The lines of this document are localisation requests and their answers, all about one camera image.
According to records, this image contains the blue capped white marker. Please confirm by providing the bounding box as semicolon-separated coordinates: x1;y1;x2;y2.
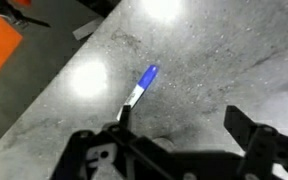
124;65;159;108

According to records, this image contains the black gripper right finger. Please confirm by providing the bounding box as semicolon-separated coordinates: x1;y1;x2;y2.
224;105;271;157

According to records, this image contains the black mounting board with clamps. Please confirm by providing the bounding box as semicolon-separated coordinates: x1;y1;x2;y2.
0;0;50;28

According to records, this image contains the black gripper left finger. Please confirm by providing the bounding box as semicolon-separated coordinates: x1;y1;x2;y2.
117;105;132;130

